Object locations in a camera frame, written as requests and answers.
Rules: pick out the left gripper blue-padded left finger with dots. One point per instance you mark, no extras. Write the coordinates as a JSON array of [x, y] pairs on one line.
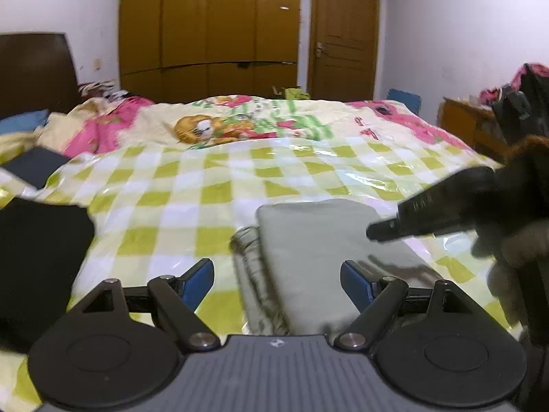
[[174, 303]]

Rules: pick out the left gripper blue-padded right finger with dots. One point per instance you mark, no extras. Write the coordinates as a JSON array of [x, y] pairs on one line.
[[377, 303]]

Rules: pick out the grey-green pants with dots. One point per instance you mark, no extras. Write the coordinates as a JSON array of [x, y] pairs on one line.
[[288, 265]]

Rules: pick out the gloved right hand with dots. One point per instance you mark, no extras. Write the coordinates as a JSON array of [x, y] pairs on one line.
[[511, 252]]

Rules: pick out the wooden side desk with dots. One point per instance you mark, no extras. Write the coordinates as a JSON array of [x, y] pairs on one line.
[[476, 126]]

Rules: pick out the pink clothes on desk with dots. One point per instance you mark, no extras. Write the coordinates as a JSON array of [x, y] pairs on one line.
[[491, 95]]

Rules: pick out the blue foam mat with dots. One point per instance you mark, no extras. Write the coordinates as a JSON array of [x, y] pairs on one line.
[[410, 100]]

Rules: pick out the black folded garment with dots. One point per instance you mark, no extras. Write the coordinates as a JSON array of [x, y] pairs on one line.
[[42, 249]]

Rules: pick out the cartoon print quilt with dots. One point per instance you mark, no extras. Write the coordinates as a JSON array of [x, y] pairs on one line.
[[99, 126]]

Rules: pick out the dark navy folded cloth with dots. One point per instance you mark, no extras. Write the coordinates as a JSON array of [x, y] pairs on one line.
[[35, 166]]

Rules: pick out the blue pillow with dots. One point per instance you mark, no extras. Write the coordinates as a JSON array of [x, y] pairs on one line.
[[25, 122]]

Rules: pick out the brown wooden door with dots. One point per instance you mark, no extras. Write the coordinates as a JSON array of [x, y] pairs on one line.
[[343, 49]]

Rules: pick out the brown wooden wardrobe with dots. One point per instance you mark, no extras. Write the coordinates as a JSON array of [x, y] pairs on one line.
[[187, 50]]

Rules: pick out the dark wooden headboard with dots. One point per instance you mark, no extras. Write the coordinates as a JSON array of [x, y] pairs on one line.
[[37, 73]]

